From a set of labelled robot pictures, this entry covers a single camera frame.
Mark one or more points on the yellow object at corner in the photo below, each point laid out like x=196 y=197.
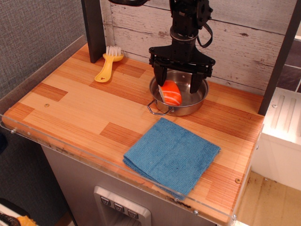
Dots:
x=26 y=221

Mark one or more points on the dark grey left post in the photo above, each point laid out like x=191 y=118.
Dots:
x=94 y=29

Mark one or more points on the orange salmon sushi toy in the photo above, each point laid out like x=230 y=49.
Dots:
x=170 y=93

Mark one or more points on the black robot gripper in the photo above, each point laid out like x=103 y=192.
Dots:
x=184 y=57

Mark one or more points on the clear acrylic edge guard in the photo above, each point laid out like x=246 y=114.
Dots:
x=103 y=143

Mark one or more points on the yellow dish brush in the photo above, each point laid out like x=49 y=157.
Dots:
x=112 y=54

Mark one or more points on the dark grey right post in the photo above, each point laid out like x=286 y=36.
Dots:
x=281 y=59

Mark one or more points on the grey toy fridge cabinet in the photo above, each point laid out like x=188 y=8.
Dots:
x=77 y=181

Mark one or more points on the white toy sink unit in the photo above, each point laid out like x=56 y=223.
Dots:
x=277 y=155

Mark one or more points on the silver dispenser panel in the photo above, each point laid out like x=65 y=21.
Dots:
x=116 y=210

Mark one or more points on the blue folded cloth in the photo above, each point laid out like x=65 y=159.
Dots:
x=171 y=156

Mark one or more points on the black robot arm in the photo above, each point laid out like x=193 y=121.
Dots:
x=189 y=16

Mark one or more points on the dark grey post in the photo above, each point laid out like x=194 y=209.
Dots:
x=94 y=29
x=281 y=59

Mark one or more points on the stainless steel pot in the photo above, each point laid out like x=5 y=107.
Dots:
x=191 y=102

